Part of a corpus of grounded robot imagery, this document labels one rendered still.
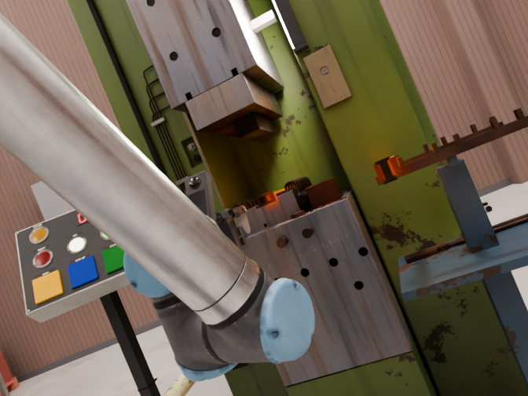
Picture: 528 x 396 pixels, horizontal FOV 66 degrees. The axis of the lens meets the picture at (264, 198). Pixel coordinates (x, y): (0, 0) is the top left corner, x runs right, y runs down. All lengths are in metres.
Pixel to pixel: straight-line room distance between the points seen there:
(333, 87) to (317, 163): 0.44
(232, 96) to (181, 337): 0.82
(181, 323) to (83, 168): 0.27
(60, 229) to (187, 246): 0.99
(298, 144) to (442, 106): 4.05
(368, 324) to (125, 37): 1.23
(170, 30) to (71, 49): 4.94
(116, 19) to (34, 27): 5.01
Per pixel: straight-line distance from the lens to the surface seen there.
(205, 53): 1.30
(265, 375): 1.55
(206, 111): 1.27
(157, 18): 1.39
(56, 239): 1.37
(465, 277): 0.94
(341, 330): 1.21
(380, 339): 1.21
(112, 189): 0.40
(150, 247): 0.41
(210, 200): 0.75
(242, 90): 1.24
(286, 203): 1.20
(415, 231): 1.34
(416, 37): 5.72
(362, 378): 1.27
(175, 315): 0.58
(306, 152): 1.67
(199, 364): 0.59
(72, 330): 6.32
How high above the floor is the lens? 1.00
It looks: level
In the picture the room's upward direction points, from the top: 23 degrees counter-clockwise
